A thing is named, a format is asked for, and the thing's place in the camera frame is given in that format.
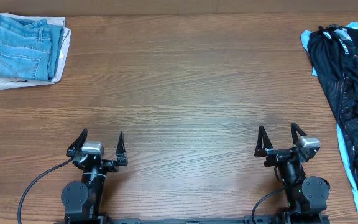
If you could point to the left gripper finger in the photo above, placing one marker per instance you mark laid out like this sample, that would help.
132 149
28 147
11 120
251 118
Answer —
121 151
77 144

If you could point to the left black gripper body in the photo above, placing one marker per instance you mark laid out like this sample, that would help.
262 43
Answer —
110 166

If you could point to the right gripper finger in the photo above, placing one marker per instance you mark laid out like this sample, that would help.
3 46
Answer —
264 146
297 134

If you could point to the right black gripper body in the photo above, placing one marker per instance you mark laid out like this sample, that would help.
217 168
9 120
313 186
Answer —
279 155

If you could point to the black cycling jersey orange lines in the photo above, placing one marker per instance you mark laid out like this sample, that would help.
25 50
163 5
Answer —
346 93

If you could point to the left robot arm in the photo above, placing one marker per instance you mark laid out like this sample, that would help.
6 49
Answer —
82 199

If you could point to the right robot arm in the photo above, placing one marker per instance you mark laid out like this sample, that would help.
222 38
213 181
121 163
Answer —
306 196

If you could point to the light blue t-shirt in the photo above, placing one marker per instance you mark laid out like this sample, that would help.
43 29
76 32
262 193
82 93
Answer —
346 161

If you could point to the folded blue jeans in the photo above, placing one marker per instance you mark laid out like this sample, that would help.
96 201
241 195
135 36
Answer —
29 49

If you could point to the folded white cloth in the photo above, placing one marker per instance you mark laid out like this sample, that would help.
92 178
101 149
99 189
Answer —
8 83

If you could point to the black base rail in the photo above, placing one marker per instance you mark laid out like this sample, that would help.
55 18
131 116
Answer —
258 219

